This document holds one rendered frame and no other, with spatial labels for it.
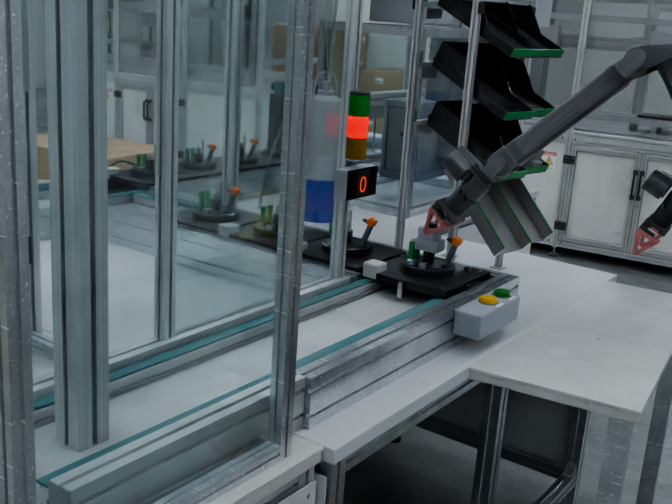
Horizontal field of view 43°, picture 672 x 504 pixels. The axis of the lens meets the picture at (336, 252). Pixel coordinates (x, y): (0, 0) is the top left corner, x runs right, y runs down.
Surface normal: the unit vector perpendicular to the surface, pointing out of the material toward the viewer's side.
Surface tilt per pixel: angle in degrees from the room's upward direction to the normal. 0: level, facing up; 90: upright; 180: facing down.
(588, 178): 90
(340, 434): 0
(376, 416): 0
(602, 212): 90
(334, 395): 90
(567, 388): 0
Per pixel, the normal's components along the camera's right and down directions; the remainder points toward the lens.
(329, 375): 0.81, 0.21
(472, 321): -0.59, 0.18
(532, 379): 0.07, -0.96
